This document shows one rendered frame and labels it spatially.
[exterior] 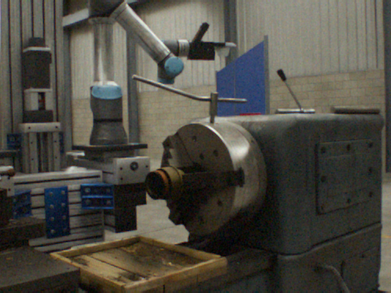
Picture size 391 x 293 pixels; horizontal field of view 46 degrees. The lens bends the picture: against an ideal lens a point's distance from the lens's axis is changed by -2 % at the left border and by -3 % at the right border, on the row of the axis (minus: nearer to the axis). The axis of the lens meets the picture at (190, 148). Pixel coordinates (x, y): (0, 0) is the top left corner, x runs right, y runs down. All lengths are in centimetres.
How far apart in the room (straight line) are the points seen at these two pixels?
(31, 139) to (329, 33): 1128
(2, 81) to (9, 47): 14
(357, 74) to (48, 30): 1061
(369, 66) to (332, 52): 109
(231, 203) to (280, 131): 24
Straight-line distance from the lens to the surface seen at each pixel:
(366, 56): 1209
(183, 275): 110
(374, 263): 178
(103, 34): 199
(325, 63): 1263
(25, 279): 89
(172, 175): 122
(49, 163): 183
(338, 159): 150
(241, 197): 124
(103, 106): 181
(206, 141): 128
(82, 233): 178
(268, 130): 133
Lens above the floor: 123
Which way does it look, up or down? 3 degrees down
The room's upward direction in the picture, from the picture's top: 1 degrees counter-clockwise
